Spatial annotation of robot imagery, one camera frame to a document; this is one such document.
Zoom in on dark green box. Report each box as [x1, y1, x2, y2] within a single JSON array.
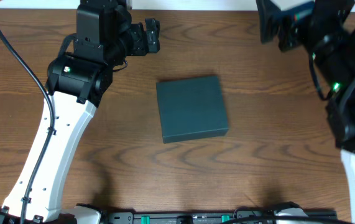
[[156, 76, 229, 143]]

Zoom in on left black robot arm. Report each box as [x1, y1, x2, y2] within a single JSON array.
[[0, 1, 160, 223]]

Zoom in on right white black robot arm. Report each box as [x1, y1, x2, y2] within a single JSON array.
[[256, 0, 355, 223]]

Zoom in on left black cable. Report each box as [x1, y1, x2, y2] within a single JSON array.
[[0, 0, 57, 224]]

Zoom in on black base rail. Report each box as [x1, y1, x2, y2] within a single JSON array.
[[105, 202, 338, 224]]

